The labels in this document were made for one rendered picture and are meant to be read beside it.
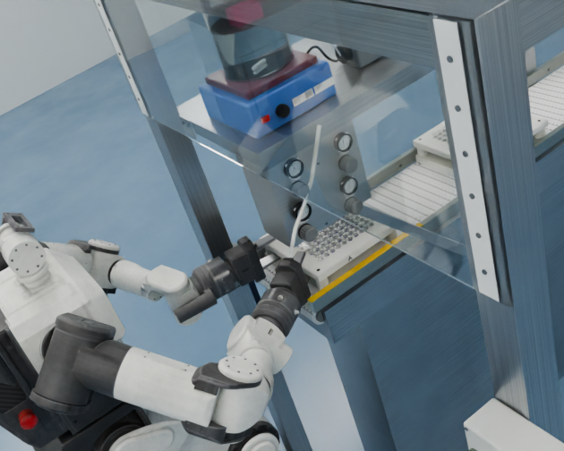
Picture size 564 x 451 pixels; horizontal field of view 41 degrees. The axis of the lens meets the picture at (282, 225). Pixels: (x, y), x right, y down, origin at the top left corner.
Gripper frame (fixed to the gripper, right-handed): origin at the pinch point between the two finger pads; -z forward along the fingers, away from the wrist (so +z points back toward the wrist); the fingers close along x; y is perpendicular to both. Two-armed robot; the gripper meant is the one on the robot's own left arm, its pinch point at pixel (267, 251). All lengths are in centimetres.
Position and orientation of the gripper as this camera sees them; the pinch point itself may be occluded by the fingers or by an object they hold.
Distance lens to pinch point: 177.9
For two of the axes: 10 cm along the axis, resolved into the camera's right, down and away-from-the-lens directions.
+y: 4.4, 4.0, -8.1
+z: -8.6, 4.6, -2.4
